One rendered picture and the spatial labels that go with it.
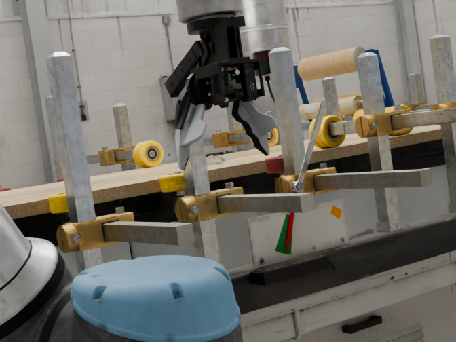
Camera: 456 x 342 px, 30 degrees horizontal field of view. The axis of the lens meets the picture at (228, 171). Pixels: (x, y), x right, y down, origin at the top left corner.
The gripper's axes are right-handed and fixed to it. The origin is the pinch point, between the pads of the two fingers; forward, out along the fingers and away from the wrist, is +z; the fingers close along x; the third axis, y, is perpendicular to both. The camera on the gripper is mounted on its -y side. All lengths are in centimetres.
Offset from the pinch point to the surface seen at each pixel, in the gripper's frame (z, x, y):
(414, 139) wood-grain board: 5, 102, -56
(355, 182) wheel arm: 9, 49, -25
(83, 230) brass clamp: 9.2, -4.8, -38.3
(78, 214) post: 6.3, -5.0, -39.1
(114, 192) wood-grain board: 5, 13, -58
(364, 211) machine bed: 21, 83, -59
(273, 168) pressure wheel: 5, 47, -48
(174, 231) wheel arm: 9.7, -1.5, -13.4
